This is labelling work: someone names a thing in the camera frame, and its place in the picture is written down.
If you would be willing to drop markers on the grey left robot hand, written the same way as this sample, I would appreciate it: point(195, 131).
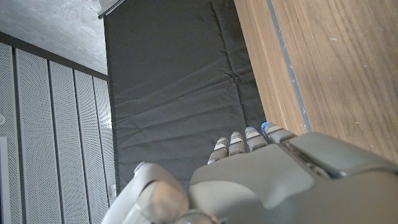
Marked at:
point(280, 186)

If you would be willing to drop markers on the black backdrop stand pole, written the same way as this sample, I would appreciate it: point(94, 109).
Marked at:
point(110, 9)

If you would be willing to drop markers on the black backdrop curtain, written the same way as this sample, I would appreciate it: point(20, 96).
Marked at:
point(174, 77)

